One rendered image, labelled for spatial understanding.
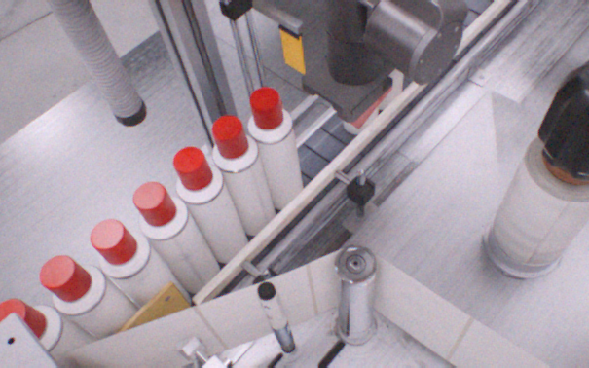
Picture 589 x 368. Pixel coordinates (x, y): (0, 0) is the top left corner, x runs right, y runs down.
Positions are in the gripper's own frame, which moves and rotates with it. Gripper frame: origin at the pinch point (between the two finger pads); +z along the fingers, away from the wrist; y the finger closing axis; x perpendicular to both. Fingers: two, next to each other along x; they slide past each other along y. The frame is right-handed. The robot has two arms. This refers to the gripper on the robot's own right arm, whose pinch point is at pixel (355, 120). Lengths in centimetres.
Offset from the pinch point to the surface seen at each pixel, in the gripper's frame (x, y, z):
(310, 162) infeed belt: 7.3, -1.5, 13.7
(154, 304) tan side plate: 2.6, -29.9, 3.4
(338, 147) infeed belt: 5.9, 3.0, 13.8
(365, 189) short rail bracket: -3.1, -1.9, 9.8
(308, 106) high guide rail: 9.3, 1.3, 5.6
